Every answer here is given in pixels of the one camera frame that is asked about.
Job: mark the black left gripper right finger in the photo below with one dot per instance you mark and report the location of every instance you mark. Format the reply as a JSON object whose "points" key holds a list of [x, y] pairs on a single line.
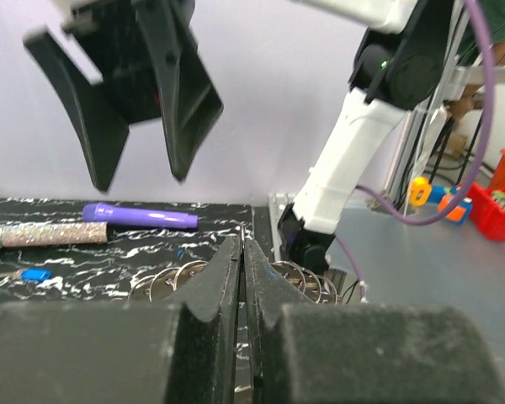
{"points": [[270, 299]]}

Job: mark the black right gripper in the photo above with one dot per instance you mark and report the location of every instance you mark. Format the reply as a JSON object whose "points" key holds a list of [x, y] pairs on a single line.
{"points": [[140, 76]]}

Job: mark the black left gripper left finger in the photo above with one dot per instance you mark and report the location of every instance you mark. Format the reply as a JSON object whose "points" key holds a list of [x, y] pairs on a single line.
{"points": [[203, 360]]}

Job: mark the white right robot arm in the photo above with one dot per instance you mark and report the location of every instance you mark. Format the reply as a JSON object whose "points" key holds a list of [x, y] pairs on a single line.
{"points": [[399, 63]]}

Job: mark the colourful toy blocks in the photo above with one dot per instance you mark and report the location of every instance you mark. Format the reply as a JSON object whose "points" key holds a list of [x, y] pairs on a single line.
{"points": [[423, 192]]}

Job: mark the blue key tag with key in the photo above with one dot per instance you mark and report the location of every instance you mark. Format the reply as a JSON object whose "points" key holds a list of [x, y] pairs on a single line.
{"points": [[30, 274]]}

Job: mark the purple toy microphone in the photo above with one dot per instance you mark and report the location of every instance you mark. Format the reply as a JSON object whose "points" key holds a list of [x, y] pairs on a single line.
{"points": [[93, 229]]}

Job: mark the red plastic bin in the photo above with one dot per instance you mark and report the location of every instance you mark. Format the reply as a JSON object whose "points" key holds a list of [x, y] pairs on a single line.
{"points": [[488, 211]]}

